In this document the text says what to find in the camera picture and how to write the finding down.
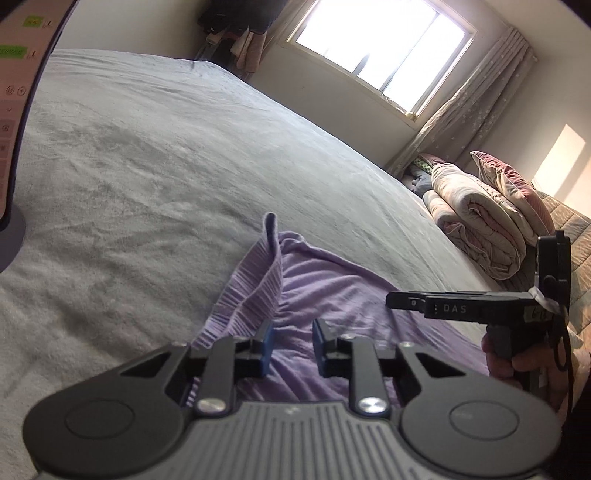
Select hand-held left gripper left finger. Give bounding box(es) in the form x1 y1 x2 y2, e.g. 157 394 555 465
121 324 274 414

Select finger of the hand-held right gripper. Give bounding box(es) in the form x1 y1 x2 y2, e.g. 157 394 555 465
385 291 485 320

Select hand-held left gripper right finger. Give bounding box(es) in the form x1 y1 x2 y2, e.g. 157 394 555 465
312 320 466 417

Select purple pants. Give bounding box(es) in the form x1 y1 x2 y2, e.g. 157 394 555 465
191 211 492 403

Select person's right hand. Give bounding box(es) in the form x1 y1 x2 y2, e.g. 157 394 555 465
481 330 570 410

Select rolled beige pink quilt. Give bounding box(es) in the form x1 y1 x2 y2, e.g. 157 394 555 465
421 161 528 281

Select pink pillow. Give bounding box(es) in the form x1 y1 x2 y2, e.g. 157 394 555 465
470 151 556 241

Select blue-grey cloth bundle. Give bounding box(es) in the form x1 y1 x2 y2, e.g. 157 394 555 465
407 172 433 198

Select grey floral curtain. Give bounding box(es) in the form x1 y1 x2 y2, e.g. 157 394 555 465
385 27 539 179

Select grey bed blanket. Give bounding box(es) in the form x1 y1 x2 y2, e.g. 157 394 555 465
0 48 490 480

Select window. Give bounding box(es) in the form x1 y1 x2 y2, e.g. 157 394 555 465
284 0 479 123

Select round grey stand base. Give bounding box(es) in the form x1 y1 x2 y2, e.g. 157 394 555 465
0 205 27 274

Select dark hanging coat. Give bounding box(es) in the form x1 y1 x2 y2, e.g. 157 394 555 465
196 0 278 47

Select black tablet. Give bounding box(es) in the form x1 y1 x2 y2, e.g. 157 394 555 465
0 0 80 232

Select black cable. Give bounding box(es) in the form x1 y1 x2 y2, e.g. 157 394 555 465
546 277 576 372

